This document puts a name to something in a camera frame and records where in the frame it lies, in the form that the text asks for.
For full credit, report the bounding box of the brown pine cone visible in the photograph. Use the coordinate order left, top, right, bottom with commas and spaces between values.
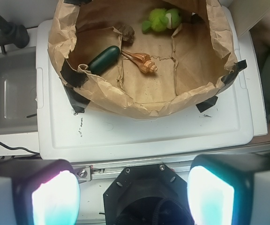
116, 23, 135, 44

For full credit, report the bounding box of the aluminium rail with bracket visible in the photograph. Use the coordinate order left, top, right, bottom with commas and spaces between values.
72, 161, 191, 183

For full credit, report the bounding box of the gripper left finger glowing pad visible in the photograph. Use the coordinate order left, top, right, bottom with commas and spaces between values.
0, 159, 80, 225

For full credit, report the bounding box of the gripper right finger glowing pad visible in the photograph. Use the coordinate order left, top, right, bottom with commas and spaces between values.
187, 154, 270, 225

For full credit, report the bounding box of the green plush frog toy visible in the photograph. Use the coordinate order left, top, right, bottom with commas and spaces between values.
142, 8, 182, 33

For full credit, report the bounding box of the black cable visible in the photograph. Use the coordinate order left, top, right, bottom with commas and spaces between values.
0, 131, 40, 155

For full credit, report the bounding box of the dark green capsule toy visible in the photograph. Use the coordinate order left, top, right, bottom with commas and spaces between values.
88, 45, 120, 75

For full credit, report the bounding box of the dark grey toy faucet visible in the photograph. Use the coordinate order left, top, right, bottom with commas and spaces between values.
0, 15, 30, 55

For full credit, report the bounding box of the black octagonal mount plate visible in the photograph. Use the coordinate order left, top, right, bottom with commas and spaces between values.
103, 164, 195, 225

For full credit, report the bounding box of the orange spiral seashell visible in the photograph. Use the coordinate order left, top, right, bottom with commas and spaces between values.
121, 50, 158, 74

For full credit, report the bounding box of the grey toy sink basin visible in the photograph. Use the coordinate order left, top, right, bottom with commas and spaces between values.
0, 47, 38, 135

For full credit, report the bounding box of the brown paper bag tray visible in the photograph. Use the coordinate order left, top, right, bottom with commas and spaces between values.
48, 0, 246, 119

